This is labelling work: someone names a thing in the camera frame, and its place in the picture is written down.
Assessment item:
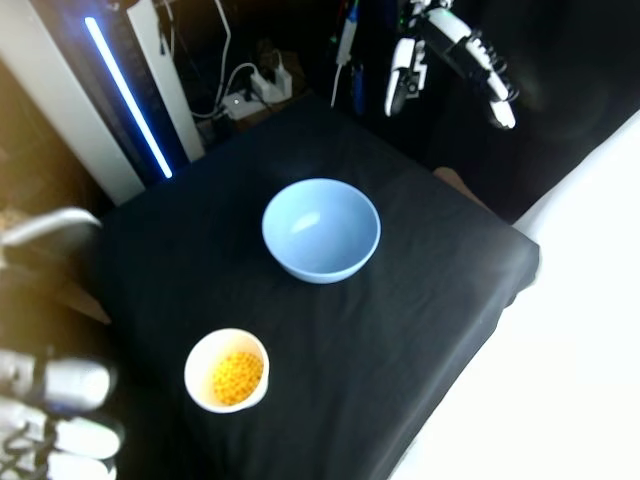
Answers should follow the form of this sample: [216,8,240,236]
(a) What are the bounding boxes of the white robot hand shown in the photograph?
[383,5,517,130]
[0,207,126,480]

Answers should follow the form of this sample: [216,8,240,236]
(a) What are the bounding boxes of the white paper cup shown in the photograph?
[183,327,271,414]

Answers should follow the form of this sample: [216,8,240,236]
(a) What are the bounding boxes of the yellow beads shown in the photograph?
[209,351,265,407]

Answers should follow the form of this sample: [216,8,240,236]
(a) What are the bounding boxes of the light blue bowl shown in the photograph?
[261,178,382,285]

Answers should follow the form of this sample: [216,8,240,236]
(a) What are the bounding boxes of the white power strip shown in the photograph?
[249,67,294,104]

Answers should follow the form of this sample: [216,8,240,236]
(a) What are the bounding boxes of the white adapter box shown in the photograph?
[222,89,266,121]

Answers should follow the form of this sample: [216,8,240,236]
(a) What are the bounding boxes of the white column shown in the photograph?
[0,0,206,206]

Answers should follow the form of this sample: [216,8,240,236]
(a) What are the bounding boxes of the black table cloth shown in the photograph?
[87,94,542,480]

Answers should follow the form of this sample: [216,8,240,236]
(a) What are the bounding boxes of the blue LED light strip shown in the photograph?
[83,16,174,180]

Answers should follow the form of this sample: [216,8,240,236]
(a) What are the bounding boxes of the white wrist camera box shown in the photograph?
[399,47,429,101]

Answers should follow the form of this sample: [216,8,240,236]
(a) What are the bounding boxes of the white hanging corded device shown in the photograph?
[331,12,359,109]

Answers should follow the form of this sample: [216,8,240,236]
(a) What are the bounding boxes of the white power cable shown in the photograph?
[192,0,261,121]

